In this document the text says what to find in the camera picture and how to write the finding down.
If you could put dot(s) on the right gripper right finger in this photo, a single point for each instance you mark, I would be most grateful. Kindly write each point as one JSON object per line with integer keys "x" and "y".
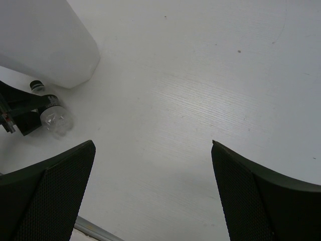
{"x": 261, "y": 204}

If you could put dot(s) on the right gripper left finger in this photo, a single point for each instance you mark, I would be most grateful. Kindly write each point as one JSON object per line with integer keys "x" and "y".
{"x": 73, "y": 164}

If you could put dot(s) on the Pepsi black cap bottle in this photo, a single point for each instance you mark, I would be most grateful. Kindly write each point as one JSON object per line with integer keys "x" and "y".
{"x": 54, "y": 117}

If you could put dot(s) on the aluminium frame rail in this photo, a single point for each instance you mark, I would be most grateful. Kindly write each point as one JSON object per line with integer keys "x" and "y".
{"x": 97, "y": 229}

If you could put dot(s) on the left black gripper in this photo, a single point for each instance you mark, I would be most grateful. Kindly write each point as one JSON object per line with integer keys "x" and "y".
{"x": 17, "y": 101}

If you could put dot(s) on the white octagonal plastic bin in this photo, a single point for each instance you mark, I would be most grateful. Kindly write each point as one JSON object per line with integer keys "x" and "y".
{"x": 48, "y": 41}

